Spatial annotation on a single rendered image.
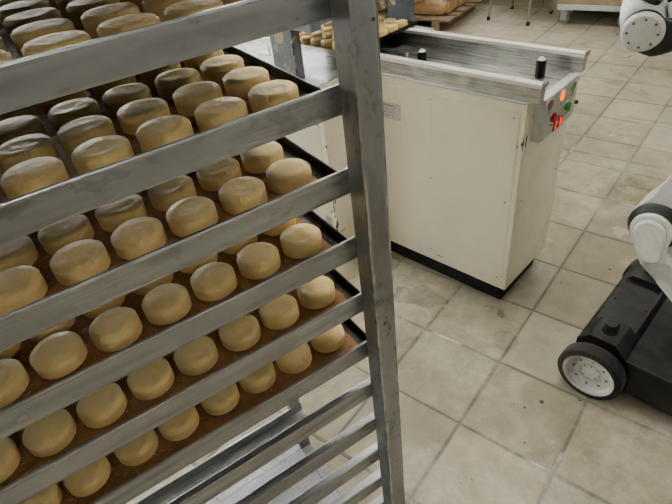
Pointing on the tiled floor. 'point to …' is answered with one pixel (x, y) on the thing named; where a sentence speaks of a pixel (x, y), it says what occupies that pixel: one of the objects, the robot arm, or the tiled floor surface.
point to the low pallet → (444, 15)
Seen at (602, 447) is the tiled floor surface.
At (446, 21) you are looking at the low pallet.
